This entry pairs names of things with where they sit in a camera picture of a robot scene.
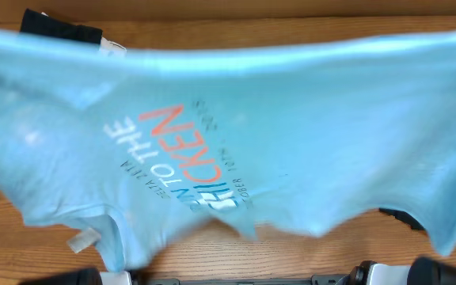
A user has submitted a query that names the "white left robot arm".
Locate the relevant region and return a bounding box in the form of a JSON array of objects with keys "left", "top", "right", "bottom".
[{"left": 18, "top": 268, "right": 132, "bottom": 285}]

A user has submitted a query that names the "black garment on right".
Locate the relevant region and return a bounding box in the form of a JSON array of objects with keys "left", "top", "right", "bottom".
[{"left": 378, "top": 208, "right": 425, "bottom": 232}]

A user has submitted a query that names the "light blue printed t-shirt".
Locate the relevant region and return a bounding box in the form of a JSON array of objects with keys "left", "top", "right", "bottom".
[{"left": 0, "top": 30, "right": 456, "bottom": 272}]

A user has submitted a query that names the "beige folded garment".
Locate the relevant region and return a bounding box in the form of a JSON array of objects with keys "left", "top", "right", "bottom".
[{"left": 99, "top": 37, "right": 127, "bottom": 57}]

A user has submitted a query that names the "black folded garment on stack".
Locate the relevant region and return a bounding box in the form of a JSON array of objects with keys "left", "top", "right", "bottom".
[{"left": 20, "top": 9, "right": 103, "bottom": 45}]

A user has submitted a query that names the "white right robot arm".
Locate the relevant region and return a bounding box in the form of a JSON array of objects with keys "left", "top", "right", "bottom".
[{"left": 337, "top": 256, "right": 456, "bottom": 285}]

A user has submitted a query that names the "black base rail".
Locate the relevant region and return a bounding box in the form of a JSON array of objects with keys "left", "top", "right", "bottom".
[{"left": 131, "top": 274, "right": 350, "bottom": 285}]

